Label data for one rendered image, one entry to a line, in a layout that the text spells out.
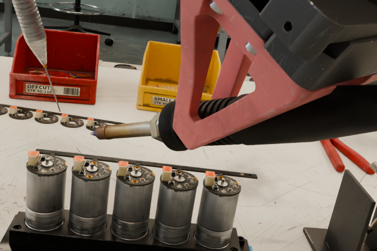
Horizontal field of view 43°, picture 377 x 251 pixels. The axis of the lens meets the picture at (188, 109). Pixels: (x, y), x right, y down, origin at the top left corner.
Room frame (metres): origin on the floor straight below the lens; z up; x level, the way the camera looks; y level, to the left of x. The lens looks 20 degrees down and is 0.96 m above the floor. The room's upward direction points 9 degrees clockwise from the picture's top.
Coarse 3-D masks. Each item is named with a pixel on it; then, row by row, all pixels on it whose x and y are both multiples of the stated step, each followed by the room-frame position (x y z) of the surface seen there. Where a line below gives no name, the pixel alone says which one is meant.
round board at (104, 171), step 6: (84, 162) 0.28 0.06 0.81; (90, 162) 0.28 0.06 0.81; (96, 162) 0.28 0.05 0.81; (102, 162) 0.28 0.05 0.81; (72, 168) 0.27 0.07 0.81; (84, 168) 0.27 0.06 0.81; (102, 168) 0.27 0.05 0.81; (108, 168) 0.27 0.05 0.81; (78, 174) 0.26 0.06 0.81; (84, 174) 0.26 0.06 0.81; (90, 174) 0.26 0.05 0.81; (96, 174) 0.26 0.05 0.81; (102, 174) 0.26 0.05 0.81; (108, 174) 0.27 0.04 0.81; (90, 180) 0.26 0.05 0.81; (96, 180) 0.26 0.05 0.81
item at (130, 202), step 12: (120, 192) 0.26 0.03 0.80; (132, 192) 0.26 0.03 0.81; (144, 192) 0.26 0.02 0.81; (120, 204) 0.26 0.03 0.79; (132, 204) 0.26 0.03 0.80; (144, 204) 0.26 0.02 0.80; (120, 216) 0.26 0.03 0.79; (132, 216) 0.26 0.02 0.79; (144, 216) 0.26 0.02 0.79; (120, 228) 0.26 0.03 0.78; (132, 228) 0.26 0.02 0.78; (144, 228) 0.26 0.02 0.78; (132, 240) 0.26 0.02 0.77
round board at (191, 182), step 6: (162, 174) 0.28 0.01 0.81; (174, 174) 0.28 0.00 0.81; (186, 174) 0.28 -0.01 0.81; (162, 180) 0.27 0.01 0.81; (186, 180) 0.27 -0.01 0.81; (192, 180) 0.27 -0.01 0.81; (198, 180) 0.28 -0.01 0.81; (168, 186) 0.26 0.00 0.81; (174, 186) 0.26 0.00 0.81; (186, 186) 0.27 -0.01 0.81; (192, 186) 0.27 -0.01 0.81
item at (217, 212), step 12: (204, 192) 0.27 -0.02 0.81; (204, 204) 0.27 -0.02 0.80; (216, 204) 0.26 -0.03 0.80; (228, 204) 0.26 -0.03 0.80; (204, 216) 0.27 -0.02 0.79; (216, 216) 0.26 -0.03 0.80; (228, 216) 0.27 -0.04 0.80; (204, 228) 0.27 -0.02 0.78; (216, 228) 0.26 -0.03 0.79; (228, 228) 0.27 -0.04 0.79; (204, 240) 0.26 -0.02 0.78; (216, 240) 0.26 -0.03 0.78; (228, 240) 0.27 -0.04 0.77
